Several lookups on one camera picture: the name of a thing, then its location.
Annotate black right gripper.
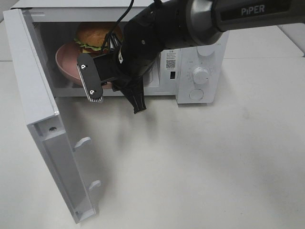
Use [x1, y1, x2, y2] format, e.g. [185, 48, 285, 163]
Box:
[93, 33, 153, 114]

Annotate burger with lettuce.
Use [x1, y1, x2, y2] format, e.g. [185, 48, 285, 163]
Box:
[74, 22, 114, 56]

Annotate pink round plate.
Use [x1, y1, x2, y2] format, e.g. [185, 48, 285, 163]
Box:
[55, 42, 112, 89]

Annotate white timer knob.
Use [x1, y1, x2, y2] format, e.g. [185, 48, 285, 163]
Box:
[193, 67, 210, 84]

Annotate round white door button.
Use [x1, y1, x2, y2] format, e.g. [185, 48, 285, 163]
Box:
[189, 89, 204, 101]

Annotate white microwave door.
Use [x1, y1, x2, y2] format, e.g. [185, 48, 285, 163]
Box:
[3, 9, 101, 223]

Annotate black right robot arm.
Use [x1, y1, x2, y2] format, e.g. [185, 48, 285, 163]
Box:
[96, 0, 305, 113]

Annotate white microwave oven body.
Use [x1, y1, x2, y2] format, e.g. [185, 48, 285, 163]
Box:
[3, 0, 229, 110]

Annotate white upper power knob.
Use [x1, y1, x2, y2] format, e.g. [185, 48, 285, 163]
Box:
[197, 46, 215, 56]

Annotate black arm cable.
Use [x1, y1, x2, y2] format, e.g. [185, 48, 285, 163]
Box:
[100, 0, 135, 52]

